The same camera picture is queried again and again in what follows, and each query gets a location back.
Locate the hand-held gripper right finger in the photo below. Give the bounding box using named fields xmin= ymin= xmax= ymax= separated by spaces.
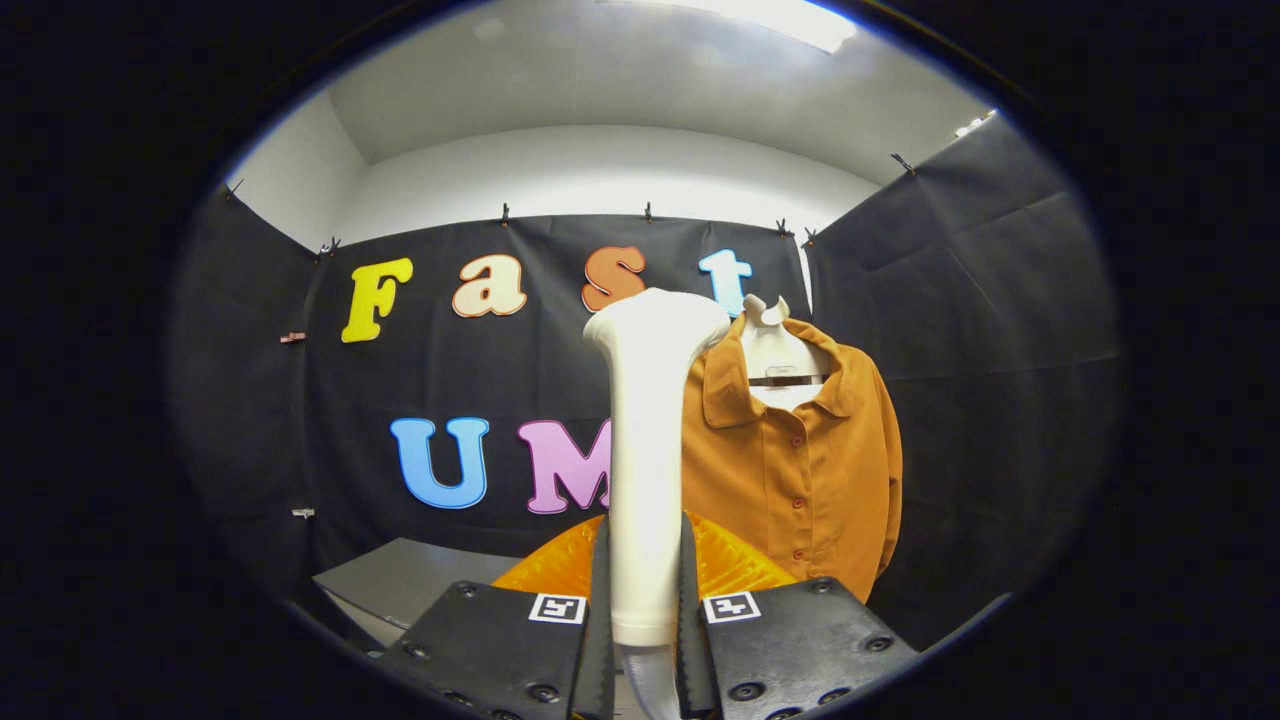
xmin=678 ymin=512 xmax=920 ymax=720

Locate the row of black cloth clips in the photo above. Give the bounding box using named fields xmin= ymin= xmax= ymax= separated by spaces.
xmin=225 ymin=152 xmax=916 ymax=259

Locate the white steamer hose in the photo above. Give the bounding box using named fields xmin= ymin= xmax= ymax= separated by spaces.
xmin=618 ymin=643 xmax=682 ymax=720

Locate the orange button-up shirt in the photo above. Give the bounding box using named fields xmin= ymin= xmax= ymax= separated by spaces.
xmin=680 ymin=312 xmax=904 ymax=604

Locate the black backdrop cloth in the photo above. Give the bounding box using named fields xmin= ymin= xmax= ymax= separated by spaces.
xmin=170 ymin=112 xmax=1121 ymax=651

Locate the white mannequin torso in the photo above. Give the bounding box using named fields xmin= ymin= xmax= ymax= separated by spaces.
xmin=740 ymin=295 xmax=837 ymax=412

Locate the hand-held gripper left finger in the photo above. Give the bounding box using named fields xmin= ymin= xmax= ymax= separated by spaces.
xmin=375 ymin=515 xmax=616 ymax=720

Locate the long ceiling light panel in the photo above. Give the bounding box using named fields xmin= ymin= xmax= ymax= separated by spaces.
xmin=690 ymin=0 xmax=859 ymax=54

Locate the white garment steamer head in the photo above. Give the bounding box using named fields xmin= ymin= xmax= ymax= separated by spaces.
xmin=583 ymin=288 xmax=733 ymax=648

